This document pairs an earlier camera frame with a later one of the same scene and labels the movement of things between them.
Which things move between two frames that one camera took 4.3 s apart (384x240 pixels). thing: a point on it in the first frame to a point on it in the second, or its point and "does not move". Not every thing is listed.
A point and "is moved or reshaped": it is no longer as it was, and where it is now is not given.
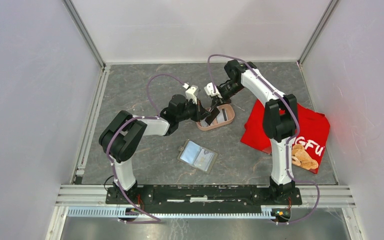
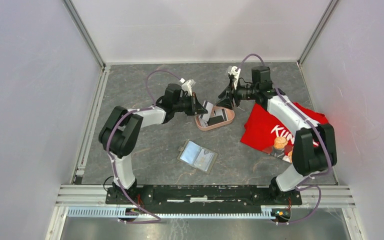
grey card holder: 193,154 does not move
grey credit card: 203,123 is moved or reshaped
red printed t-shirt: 313,136 does not move
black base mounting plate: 203,198 does not move
